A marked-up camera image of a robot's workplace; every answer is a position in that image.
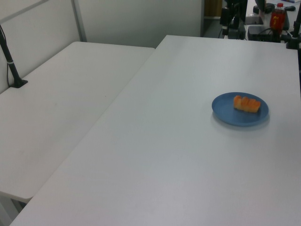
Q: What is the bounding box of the orange bread loaf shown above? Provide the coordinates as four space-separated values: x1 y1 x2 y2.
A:
233 95 261 113

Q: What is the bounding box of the blue round plate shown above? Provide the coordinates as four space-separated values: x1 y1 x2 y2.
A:
211 92 269 127

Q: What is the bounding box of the white side table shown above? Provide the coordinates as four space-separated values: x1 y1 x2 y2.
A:
0 41 156 203

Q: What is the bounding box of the black cylinder with white band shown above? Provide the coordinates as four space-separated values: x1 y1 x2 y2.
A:
220 7 230 36

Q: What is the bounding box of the tan wooden panel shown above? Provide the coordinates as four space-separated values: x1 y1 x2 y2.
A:
204 0 223 18

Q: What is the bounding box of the black tripod stand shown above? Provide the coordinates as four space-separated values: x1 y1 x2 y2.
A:
227 0 247 40

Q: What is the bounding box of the black electronics box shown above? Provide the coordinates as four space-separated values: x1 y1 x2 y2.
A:
247 25 286 43

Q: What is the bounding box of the white flat device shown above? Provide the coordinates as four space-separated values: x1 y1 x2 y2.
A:
245 14 264 25

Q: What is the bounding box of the black desk object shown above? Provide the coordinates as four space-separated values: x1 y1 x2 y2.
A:
253 0 275 15

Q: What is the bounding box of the red drink bottle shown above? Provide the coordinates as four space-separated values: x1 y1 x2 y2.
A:
270 2 287 35

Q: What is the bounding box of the black camera stand pole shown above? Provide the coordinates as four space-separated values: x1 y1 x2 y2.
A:
0 23 28 89

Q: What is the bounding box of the thin black stand cable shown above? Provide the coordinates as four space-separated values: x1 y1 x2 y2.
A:
6 63 12 88

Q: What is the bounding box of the black clamp camera stand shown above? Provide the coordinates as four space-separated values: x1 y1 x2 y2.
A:
285 9 301 50

